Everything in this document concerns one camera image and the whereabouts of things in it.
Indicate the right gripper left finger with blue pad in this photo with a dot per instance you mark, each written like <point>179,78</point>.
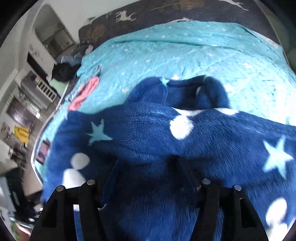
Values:
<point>56,221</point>

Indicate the dark deer-print headboard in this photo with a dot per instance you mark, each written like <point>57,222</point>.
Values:
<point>144,14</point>

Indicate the white crib rail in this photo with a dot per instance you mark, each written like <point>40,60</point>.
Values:
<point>46,90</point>

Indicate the turquoise star quilt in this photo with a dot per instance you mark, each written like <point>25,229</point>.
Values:
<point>251,68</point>

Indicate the pink small garment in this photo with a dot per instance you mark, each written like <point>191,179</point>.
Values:
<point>83,93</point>

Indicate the yellow object on floor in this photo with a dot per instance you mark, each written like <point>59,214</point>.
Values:
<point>22,133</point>

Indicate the pile of grey-blue clothes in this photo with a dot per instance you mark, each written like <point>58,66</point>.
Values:
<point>76,56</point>

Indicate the green pillow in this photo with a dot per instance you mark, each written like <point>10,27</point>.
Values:
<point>281,33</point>
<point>291,56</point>

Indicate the green pillow front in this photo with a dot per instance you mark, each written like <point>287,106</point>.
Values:
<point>291,56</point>

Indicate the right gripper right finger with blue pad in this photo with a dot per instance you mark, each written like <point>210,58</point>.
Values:
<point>240,219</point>

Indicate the green pillow back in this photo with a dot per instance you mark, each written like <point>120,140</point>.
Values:
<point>281,33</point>

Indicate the black bag on bedside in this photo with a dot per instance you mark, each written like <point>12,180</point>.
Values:
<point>64,72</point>

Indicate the navy fleece mouse-print onesie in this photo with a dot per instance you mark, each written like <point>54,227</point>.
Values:
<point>137,150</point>

